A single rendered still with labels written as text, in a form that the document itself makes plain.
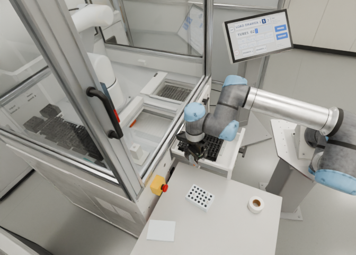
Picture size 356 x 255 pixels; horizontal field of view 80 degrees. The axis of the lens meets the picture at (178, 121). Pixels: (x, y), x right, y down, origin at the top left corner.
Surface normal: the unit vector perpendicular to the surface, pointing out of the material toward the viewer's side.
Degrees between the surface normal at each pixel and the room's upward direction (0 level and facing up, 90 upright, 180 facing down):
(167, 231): 0
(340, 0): 90
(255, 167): 0
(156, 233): 0
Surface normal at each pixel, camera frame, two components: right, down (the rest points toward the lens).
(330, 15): -0.48, 0.66
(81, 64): 0.90, 0.25
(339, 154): -0.78, -0.25
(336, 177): -0.66, -0.15
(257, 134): -0.07, -0.66
